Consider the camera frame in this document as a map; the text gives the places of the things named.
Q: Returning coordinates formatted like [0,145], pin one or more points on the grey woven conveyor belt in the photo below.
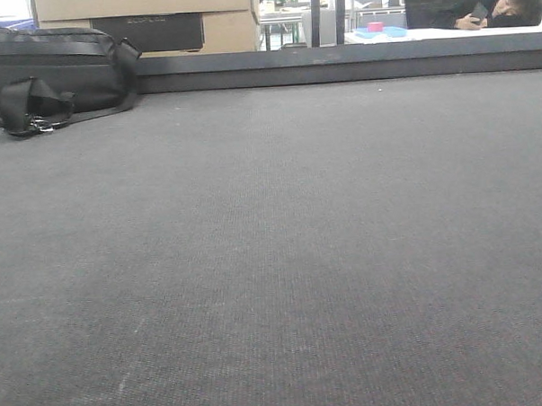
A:
[362,244]

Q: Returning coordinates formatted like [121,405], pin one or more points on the black vertical post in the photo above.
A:
[315,23]
[339,7]

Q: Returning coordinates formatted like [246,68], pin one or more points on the black fabric bag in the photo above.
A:
[53,78]

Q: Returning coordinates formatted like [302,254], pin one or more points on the black smartphone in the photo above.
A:
[478,13]

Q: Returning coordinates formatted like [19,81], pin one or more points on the white desk top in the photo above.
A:
[438,34]

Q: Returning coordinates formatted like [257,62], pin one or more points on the shallow blue tray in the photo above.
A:
[387,31]

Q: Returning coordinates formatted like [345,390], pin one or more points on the person in black resting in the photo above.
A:
[501,13]

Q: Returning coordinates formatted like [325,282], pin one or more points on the pink tape roll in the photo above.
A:
[375,27]

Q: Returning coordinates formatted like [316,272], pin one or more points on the black conveyor side rail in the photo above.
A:
[344,63]

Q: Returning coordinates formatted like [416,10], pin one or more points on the upper cardboard box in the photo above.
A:
[48,10]

